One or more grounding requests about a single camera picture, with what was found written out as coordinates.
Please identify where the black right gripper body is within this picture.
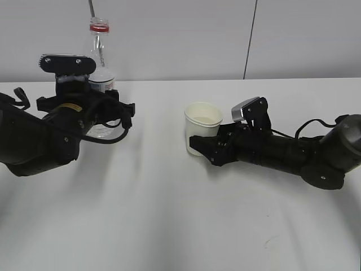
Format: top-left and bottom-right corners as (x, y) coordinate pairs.
(214, 123), (254, 165)

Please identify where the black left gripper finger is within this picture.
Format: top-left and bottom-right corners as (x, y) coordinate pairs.
(114, 89), (135, 129)

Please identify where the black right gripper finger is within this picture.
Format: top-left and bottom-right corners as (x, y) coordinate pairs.
(190, 135), (223, 165)

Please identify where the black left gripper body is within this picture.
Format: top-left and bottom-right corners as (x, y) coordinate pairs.
(36, 78), (118, 130)

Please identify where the clear plastic water bottle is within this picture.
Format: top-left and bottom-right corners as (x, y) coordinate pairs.
(84, 17), (117, 139)

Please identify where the white paper cup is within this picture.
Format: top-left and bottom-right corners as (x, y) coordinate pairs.
(184, 102), (223, 156)

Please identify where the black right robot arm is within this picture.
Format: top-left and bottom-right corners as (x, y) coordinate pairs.
(190, 115), (360, 190)

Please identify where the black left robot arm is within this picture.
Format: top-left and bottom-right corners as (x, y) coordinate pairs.
(1, 79), (135, 177)

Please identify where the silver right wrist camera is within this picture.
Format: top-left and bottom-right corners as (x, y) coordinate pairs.
(231, 97), (268, 128)

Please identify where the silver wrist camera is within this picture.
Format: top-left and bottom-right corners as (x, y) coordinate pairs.
(38, 54), (96, 75)
(231, 97), (268, 128)

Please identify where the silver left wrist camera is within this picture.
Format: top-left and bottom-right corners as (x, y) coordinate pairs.
(38, 54), (96, 75)

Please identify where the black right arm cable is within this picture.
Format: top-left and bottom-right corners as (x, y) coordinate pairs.
(270, 114), (350, 139)

